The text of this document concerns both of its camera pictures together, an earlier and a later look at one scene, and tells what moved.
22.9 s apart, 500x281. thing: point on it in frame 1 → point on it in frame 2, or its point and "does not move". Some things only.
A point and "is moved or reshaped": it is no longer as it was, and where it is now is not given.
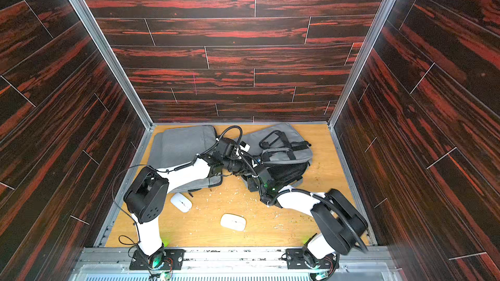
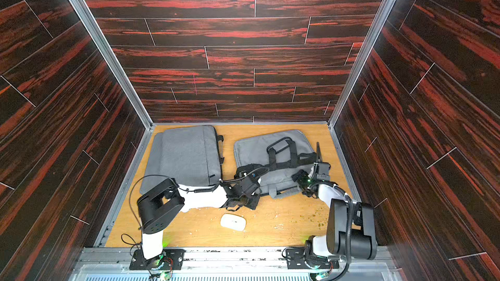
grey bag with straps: x=285 y=153 is moved or reshaped
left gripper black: x=245 y=163 → x=256 y=201
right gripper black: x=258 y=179 → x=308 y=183
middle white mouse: x=233 y=221 does not move
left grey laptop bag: x=173 y=146 does not move
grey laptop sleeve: x=180 y=144 does not move
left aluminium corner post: x=105 y=47 does not move
